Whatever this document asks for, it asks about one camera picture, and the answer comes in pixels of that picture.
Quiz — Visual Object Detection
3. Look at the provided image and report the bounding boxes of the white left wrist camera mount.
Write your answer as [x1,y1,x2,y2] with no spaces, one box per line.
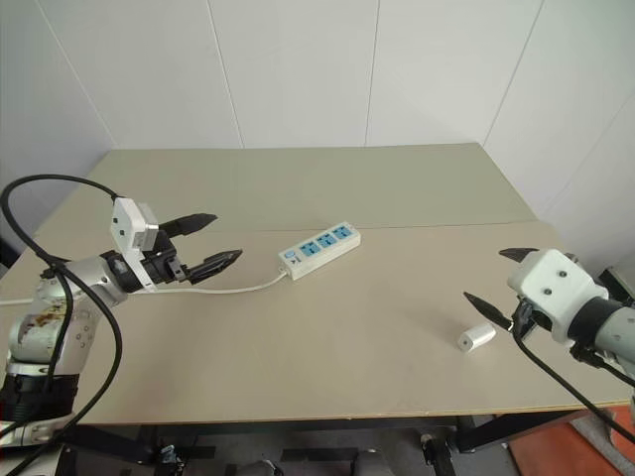
[109,196,161,293]

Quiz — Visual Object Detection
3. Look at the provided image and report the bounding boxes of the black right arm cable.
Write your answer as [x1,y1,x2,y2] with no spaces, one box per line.
[510,302,635,437]

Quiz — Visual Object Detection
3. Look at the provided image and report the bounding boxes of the white plug adapter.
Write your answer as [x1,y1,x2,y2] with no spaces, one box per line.
[456,321,498,354]

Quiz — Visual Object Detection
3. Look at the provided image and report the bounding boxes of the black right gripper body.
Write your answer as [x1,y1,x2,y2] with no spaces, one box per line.
[509,296,553,340]

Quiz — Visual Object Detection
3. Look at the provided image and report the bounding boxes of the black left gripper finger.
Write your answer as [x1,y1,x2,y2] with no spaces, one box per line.
[156,212,220,240]
[185,248,245,286]

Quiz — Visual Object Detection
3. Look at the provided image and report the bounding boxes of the white power strip cord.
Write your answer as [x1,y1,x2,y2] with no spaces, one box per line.
[0,269,290,306]

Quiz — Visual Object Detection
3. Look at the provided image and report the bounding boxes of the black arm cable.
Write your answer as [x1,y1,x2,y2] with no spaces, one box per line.
[0,174,125,476]
[510,302,635,437]

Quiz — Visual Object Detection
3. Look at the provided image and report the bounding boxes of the dark rounded shape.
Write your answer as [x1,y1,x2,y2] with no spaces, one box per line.
[346,447,394,476]
[236,458,279,476]

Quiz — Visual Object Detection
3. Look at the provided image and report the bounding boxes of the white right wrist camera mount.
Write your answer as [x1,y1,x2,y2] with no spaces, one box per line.
[506,247,610,347]

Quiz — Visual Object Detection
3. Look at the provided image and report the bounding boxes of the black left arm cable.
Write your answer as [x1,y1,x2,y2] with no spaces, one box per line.
[0,174,125,476]

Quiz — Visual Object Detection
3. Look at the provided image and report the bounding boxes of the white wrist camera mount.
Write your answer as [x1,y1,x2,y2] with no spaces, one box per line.
[506,247,610,347]
[109,196,161,293]

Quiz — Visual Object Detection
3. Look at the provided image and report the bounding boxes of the white power strip blue sockets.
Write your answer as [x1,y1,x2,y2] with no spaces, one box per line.
[276,222,362,283]

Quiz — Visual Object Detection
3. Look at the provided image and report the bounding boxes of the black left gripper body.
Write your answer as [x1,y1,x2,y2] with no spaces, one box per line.
[140,229,193,290]

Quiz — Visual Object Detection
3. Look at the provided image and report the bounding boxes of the dark grey box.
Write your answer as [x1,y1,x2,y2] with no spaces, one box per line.
[597,266,635,304]

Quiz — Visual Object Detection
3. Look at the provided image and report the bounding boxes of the black table frame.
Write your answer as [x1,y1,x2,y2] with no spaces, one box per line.
[54,406,604,476]

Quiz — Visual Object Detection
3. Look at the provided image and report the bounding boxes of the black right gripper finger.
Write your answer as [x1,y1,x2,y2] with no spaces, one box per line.
[497,247,536,265]
[461,291,515,332]

